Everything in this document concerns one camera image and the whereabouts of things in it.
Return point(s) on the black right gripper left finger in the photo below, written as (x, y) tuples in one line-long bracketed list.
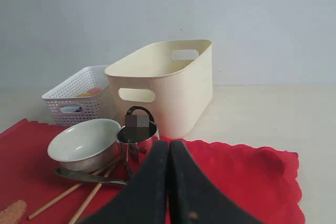
[(143, 199)]

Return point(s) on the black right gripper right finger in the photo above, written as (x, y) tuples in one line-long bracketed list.
[(193, 198)]

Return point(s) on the brown egg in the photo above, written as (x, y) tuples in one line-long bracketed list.
[(94, 91)]

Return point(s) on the yellow lemon with sticker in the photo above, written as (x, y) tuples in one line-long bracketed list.
[(84, 95)]

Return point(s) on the right wooden chopstick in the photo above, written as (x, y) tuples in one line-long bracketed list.
[(90, 197)]

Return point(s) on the stainless steel cup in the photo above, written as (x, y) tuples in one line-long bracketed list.
[(135, 144)]

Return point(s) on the red scalloped tablecloth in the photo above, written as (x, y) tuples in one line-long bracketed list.
[(261, 180)]

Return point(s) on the silver table knife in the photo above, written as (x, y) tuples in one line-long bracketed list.
[(88, 178)]

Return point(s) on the pale green ceramic bowl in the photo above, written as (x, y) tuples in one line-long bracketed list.
[(86, 146)]

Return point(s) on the white perforated plastic basket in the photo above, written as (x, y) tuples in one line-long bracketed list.
[(93, 107)]

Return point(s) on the cream plastic bin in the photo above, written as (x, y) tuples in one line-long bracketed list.
[(172, 79)]

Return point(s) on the breaded fried chicken piece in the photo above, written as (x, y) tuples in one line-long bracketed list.
[(13, 213)]

